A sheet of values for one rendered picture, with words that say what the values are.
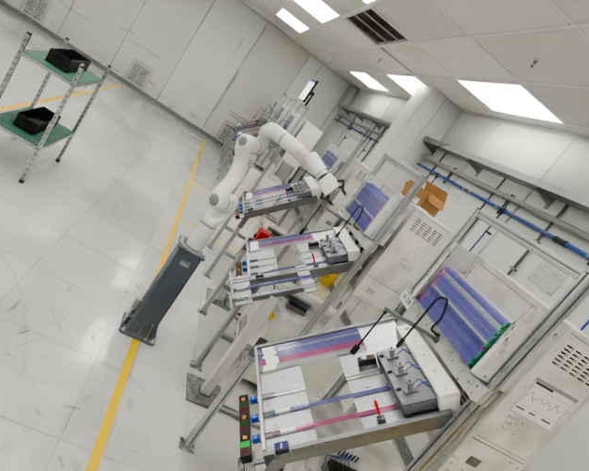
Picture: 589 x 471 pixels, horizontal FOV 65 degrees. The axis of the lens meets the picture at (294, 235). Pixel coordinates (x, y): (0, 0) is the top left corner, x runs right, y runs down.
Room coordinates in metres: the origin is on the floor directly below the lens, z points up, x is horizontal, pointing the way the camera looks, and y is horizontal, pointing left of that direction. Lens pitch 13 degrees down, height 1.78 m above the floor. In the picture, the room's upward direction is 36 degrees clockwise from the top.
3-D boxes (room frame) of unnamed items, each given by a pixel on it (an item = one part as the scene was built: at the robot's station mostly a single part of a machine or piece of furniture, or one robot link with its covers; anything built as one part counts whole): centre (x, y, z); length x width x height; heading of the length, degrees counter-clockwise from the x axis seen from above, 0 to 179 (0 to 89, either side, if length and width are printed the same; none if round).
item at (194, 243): (2.81, 0.49, 0.79); 0.19 x 0.19 x 0.18
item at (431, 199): (3.49, -0.59, 1.82); 0.68 x 0.30 x 0.20; 18
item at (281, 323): (3.39, -0.43, 0.31); 0.70 x 0.65 x 0.62; 18
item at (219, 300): (3.93, 0.23, 0.39); 0.24 x 0.24 x 0.78; 18
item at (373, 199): (3.29, -0.34, 1.52); 0.51 x 0.13 x 0.27; 18
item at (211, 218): (2.84, 0.48, 1.00); 0.19 x 0.12 x 0.24; 160
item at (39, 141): (3.90, 2.43, 0.55); 0.91 x 0.46 x 1.10; 18
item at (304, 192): (4.70, 0.17, 0.66); 1.01 x 0.73 x 1.31; 108
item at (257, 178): (7.86, 1.01, 0.95); 1.36 x 0.82 x 1.90; 108
